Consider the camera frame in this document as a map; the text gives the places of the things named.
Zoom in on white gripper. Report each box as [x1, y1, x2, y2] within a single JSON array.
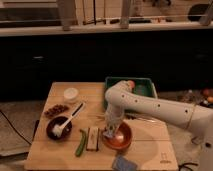
[[105, 112, 124, 132]]

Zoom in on red bowl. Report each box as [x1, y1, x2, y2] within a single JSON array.
[[102, 122, 133, 151]]

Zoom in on blue towel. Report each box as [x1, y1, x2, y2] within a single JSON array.
[[103, 129, 116, 139]]

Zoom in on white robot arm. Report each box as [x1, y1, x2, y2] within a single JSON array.
[[105, 81, 213, 137]]

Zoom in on white small bowl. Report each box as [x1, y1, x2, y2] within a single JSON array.
[[63, 88, 79, 102]]

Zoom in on dark brown bowl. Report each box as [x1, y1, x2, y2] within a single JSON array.
[[46, 116, 72, 141]]

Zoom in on wooden block brush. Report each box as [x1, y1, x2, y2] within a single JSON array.
[[86, 126, 99, 151]]

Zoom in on orange fruit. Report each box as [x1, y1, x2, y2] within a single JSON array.
[[128, 80, 135, 89]]

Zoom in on green plastic tray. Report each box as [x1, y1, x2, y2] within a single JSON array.
[[104, 77, 157, 98]]

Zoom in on blue sponge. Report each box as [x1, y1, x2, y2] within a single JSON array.
[[112, 155, 137, 171]]

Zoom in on green pepper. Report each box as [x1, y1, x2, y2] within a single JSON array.
[[75, 129, 87, 157]]

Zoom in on pile of brown nuts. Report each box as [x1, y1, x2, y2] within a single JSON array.
[[44, 104, 69, 118]]

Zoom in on black cable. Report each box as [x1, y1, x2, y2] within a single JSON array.
[[0, 109, 33, 147]]

